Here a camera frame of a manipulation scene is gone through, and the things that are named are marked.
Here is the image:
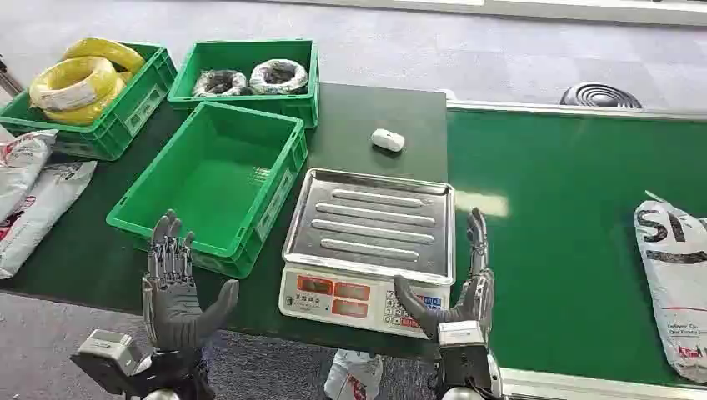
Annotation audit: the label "wrapped grey wire coil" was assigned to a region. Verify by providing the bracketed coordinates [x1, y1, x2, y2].
[248, 58, 310, 97]
[191, 69, 253, 98]

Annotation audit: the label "white parcel bag black letters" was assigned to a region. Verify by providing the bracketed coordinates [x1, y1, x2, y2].
[633, 190, 707, 385]

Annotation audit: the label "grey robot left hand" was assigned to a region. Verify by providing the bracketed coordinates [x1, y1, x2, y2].
[142, 208, 241, 353]

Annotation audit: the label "electronic scale with steel pan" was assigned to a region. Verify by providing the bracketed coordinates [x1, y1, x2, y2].
[278, 167, 458, 341]

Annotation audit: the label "empty green plastic crate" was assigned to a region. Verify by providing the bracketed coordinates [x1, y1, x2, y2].
[105, 101, 309, 281]

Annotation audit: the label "green crate with yellow coils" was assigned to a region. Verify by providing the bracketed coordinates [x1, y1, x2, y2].
[0, 41, 178, 163]

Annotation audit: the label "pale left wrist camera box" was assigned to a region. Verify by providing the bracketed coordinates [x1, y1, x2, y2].
[77, 328, 146, 378]

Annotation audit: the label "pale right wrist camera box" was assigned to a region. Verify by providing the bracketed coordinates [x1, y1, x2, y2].
[437, 320, 488, 348]

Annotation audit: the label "small white rounded device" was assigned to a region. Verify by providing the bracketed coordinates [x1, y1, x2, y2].
[370, 127, 407, 154]

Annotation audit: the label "white plastic parcel bag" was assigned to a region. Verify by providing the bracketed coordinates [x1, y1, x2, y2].
[0, 128, 60, 223]
[0, 160, 98, 281]

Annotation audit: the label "green crate with grey coils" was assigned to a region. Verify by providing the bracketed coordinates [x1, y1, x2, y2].
[166, 37, 321, 130]

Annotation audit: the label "black coiled hose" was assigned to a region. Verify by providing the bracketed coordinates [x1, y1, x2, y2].
[559, 82, 644, 109]

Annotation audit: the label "white bag with red print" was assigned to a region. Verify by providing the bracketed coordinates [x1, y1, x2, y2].
[323, 349, 384, 400]

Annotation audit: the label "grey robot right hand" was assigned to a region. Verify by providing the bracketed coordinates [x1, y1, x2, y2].
[392, 207, 496, 340]

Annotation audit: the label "metal stand leg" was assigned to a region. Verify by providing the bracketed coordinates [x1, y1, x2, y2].
[0, 53, 24, 99]

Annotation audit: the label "green conveyor belt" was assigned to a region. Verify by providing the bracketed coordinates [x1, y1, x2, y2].
[446, 100, 707, 400]

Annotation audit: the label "yellow wire coil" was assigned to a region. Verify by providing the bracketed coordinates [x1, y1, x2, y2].
[42, 76, 128, 128]
[62, 37, 147, 76]
[28, 55, 118, 112]

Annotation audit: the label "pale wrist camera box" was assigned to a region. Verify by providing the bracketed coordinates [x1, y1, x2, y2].
[437, 320, 488, 348]
[77, 328, 146, 378]

